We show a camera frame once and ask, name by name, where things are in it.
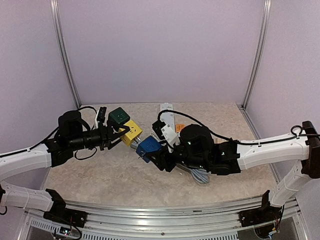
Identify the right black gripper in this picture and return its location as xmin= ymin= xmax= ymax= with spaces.
xmin=145 ymin=139 xmax=209 ymax=172

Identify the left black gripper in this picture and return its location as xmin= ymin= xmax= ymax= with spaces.
xmin=68 ymin=119 xmax=129 ymax=151

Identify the blue cube socket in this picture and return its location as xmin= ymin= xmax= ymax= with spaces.
xmin=135 ymin=135 xmax=162 ymax=163

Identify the yellow cube socket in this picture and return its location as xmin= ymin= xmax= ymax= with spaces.
xmin=120 ymin=119 xmax=143 ymax=147

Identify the dark green cube socket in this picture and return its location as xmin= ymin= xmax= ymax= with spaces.
xmin=108 ymin=107 xmax=131 ymax=125

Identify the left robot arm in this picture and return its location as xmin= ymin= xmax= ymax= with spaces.
xmin=0 ymin=107 xmax=131 ymax=223

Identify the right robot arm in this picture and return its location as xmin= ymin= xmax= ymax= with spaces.
xmin=142 ymin=110 xmax=320 ymax=222

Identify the orange power adapter socket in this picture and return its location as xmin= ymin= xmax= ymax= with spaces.
xmin=175 ymin=123 xmax=185 ymax=133

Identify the light blue power strip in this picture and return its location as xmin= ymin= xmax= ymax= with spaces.
xmin=130 ymin=141 xmax=139 ymax=150

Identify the long white power strip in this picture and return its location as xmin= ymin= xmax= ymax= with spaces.
xmin=160 ymin=103 xmax=175 ymax=130

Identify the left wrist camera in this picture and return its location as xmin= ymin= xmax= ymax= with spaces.
xmin=94 ymin=106 xmax=107 ymax=129

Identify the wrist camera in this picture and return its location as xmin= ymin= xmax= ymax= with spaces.
xmin=94 ymin=106 xmax=107 ymax=129
xmin=152 ymin=120 xmax=180 ymax=153

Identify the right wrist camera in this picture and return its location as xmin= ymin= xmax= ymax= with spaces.
xmin=152 ymin=120 xmax=180 ymax=153

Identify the aluminium front rail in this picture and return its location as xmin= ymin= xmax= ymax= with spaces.
xmin=17 ymin=197 xmax=310 ymax=240

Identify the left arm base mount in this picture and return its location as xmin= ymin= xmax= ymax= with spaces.
xmin=43 ymin=208 xmax=88 ymax=228

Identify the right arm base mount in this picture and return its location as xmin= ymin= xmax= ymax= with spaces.
xmin=238 ymin=207 xmax=282 ymax=227

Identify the left aluminium frame post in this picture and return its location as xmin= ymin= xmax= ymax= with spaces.
xmin=49 ymin=0 xmax=82 ymax=109

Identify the aluminium frame post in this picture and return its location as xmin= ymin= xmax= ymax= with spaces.
xmin=241 ymin=0 xmax=272 ymax=111
xmin=49 ymin=0 xmax=82 ymax=109

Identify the right aluminium frame post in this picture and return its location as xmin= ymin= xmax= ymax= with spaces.
xmin=241 ymin=0 xmax=272 ymax=111

